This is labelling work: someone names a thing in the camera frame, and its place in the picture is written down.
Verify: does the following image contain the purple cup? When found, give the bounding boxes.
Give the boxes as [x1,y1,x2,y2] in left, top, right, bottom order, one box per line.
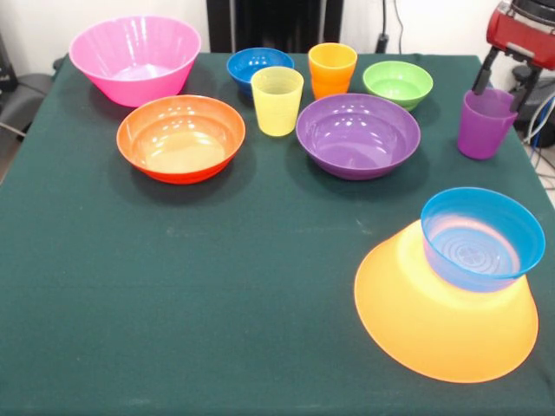
[456,88,519,161]

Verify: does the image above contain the red bowl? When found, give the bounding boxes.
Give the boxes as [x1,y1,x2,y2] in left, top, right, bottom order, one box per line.
[115,94,247,185]

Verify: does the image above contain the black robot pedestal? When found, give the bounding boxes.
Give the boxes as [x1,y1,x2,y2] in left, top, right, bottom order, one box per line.
[206,0,344,54]

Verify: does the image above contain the purple bowl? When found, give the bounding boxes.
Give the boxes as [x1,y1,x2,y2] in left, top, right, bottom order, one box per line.
[296,93,422,181]

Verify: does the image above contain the dark blue bowl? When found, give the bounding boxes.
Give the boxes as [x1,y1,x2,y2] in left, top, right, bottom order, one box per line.
[225,47,296,100]

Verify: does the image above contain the pink bowl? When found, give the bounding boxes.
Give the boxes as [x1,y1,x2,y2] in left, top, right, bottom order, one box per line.
[68,15,203,108]

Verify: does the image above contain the yellow cup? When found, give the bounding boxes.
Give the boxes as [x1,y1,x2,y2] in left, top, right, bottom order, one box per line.
[251,66,305,138]

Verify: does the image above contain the bundle of floor cables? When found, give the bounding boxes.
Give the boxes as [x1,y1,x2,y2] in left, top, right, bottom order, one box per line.
[522,94,555,192]

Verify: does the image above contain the dark green tablecloth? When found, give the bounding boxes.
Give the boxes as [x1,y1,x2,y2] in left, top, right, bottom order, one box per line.
[0,52,555,416]

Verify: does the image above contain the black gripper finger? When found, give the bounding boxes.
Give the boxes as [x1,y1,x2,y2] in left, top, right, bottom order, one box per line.
[510,64,544,114]
[472,46,499,97]

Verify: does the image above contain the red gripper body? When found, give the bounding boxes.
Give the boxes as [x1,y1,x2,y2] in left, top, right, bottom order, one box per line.
[485,2,555,71]

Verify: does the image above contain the large yellow-orange bowl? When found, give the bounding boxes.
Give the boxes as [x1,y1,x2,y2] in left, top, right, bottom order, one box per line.
[353,218,540,385]

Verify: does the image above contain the black hanging power cable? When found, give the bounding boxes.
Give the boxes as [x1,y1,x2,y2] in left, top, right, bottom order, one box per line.
[375,0,407,55]

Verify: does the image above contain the light blue bowl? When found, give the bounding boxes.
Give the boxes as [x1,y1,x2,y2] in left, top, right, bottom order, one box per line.
[420,186,547,294]

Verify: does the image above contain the orange cup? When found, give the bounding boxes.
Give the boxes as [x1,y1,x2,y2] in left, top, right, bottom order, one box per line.
[307,42,358,101]

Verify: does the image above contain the green bowl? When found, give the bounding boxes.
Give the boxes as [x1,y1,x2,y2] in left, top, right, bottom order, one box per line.
[362,60,434,112]

